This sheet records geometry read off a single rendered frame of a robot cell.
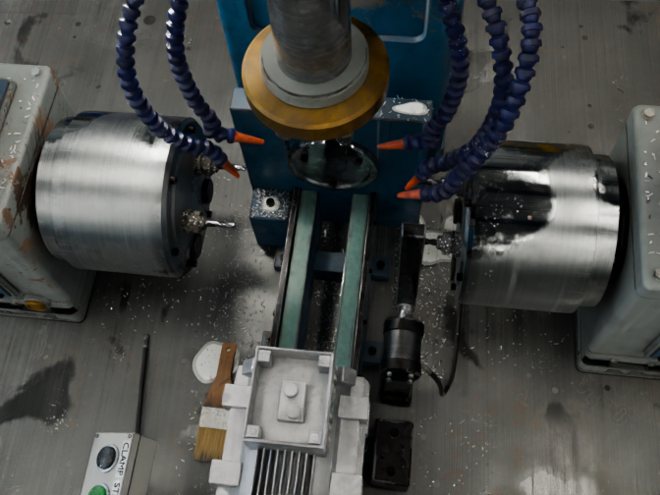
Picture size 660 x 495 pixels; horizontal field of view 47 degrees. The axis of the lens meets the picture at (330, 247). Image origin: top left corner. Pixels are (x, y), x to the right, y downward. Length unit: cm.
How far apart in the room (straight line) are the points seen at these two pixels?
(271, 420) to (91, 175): 43
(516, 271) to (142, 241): 53
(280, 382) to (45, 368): 56
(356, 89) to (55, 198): 47
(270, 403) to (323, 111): 37
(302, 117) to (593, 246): 43
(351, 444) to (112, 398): 51
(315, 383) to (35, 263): 50
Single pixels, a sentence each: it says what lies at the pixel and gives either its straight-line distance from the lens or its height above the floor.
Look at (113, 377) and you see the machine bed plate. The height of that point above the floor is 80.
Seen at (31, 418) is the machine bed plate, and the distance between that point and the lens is 142.
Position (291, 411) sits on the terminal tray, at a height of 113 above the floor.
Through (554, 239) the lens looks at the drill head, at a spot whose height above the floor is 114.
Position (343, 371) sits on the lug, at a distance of 102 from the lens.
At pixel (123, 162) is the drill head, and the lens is 112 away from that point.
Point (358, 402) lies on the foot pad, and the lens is 102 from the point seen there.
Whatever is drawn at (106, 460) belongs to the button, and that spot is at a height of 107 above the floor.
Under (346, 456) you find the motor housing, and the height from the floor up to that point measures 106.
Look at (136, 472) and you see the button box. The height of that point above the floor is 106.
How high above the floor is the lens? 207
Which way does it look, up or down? 65 degrees down
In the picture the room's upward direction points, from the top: 7 degrees counter-clockwise
